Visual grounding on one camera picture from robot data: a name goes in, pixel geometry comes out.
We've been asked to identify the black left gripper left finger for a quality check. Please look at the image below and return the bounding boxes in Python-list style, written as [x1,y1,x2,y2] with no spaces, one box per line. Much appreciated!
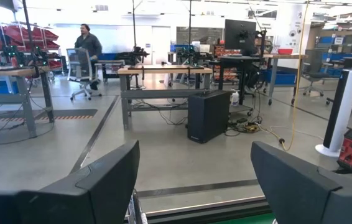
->
[0,139,141,224]

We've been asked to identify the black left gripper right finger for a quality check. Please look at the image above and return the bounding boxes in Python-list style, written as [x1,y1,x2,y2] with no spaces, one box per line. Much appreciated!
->
[250,141,352,224]

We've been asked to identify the green table mat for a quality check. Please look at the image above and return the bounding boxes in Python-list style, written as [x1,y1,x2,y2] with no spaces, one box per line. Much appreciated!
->
[208,212,278,224]

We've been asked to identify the white black tower fan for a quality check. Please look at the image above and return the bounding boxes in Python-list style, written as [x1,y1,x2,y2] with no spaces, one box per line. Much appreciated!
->
[315,68,352,158]

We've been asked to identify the blue storage bin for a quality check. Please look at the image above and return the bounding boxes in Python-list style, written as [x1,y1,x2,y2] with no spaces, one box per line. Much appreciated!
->
[261,68,298,87]

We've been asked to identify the black computer tower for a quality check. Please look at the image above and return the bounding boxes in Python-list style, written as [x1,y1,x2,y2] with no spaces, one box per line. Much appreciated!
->
[187,90,232,144]

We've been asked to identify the blue box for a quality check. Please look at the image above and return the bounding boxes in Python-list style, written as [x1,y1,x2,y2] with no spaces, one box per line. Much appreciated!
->
[0,79,20,95]

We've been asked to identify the grey mesh office chair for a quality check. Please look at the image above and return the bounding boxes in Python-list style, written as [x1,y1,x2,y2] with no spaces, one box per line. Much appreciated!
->
[66,47,103,102]

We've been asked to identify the wooden table with metal legs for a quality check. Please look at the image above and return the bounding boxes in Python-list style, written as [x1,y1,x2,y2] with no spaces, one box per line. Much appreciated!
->
[262,53,310,106]

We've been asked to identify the wood-topped metal workbench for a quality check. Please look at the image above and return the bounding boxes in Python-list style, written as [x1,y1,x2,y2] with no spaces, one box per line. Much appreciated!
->
[116,64,214,131]
[0,64,55,139]

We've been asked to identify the person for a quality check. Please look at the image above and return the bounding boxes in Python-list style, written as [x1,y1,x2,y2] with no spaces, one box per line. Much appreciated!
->
[74,23,103,91]

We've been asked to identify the shelving with blue bins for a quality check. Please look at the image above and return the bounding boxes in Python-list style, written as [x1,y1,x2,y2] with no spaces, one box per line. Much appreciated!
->
[306,21,352,71]

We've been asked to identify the orange parts bin rack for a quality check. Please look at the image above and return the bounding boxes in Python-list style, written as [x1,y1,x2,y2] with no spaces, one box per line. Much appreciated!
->
[212,44,242,82]

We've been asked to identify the red bin storage rack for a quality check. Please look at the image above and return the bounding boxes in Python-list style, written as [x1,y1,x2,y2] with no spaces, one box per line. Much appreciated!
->
[0,21,62,71]

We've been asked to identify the black floor cables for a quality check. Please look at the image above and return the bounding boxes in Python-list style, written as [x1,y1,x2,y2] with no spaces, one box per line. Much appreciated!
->
[225,115,266,138]

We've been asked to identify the black aluminium table frame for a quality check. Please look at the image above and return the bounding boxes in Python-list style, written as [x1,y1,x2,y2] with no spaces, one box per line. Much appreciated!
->
[127,190,275,224]

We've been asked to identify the yellow extension cord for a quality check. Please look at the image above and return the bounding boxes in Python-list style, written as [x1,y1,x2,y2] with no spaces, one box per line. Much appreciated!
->
[256,0,310,152]

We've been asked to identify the white camera display board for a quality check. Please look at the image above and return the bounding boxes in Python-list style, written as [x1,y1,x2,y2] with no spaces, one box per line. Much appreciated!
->
[283,3,306,53]

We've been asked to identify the black camera stand pole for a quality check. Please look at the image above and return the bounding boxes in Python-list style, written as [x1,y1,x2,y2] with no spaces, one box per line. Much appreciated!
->
[188,0,193,47]
[21,0,37,52]
[131,0,137,50]

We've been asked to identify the dark wall board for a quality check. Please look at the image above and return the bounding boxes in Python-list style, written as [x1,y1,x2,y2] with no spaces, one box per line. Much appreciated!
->
[175,26,225,45]

